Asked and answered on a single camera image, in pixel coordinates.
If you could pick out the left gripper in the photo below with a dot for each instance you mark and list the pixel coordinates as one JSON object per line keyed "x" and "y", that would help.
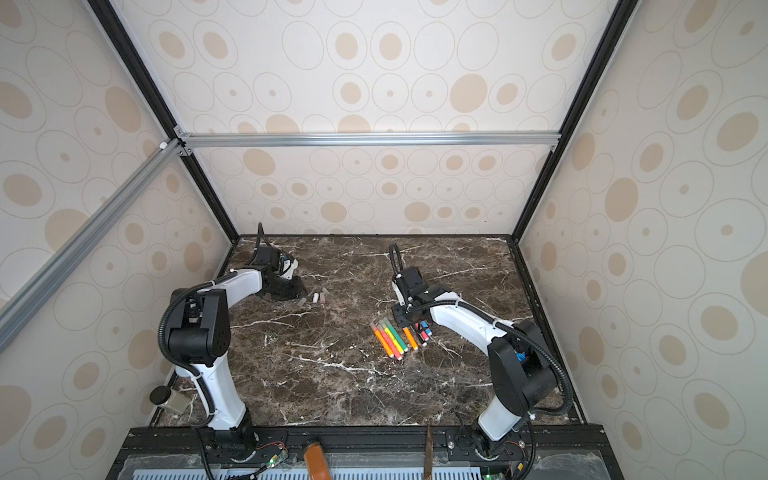
{"x": 296, "y": 291}

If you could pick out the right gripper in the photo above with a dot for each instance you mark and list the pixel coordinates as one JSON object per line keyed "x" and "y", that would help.
{"x": 405, "y": 300}

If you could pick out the blue highlighter pen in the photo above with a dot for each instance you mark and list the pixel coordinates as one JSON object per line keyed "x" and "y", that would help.
{"x": 426, "y": 327}

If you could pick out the orange highlighter pen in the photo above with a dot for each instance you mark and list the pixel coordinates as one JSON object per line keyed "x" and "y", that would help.
{"x": 411, "y": 339}
{"x": 382, "y": 341}

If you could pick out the black white marker pen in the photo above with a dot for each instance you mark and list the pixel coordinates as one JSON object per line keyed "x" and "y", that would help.
{"x": 419, "y": 336}

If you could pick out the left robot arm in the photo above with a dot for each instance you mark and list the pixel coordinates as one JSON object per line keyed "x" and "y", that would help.
{"x": 194, "y": 335}

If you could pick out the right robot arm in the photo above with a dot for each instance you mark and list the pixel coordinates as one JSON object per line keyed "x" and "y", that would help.
{"x": 526, "y": 377}

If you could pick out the green highlighter pen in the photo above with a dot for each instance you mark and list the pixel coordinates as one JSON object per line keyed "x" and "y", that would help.
{"x": 400, "y": 342}

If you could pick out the yellow highlighter pen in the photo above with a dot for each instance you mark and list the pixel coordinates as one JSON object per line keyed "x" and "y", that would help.
{"x": 390, "y": 332}

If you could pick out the thin wooden stick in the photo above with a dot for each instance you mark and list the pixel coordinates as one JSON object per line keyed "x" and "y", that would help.
{"x": 428, "y": 454}

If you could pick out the small bottle black cap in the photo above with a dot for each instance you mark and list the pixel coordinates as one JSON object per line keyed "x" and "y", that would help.
{"x": 169, "y": 399}

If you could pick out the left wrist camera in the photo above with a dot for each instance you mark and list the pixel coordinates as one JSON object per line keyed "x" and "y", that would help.
{"x": 275, "y": 260}

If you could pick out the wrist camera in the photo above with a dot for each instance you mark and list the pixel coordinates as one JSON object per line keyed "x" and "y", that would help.
{"x": 408, "y": 284}
{"x": 275, "y": 260}

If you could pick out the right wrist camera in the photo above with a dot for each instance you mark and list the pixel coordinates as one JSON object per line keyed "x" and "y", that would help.
{"x": 408, "y": 284}

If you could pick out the brown handle tool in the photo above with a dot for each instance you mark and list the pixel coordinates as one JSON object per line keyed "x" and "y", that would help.
{"x": 315, "y": 462}

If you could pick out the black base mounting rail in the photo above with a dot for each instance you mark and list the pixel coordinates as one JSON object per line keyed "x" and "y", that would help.
{"x": 451, "y": 443}

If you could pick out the horizontal aluminium rail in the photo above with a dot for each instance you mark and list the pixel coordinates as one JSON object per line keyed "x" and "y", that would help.
{"x": 381, "y": 139}

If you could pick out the diagonal aluminium rail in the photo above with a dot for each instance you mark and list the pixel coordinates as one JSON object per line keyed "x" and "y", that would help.
{"x": 22, "y": 308}

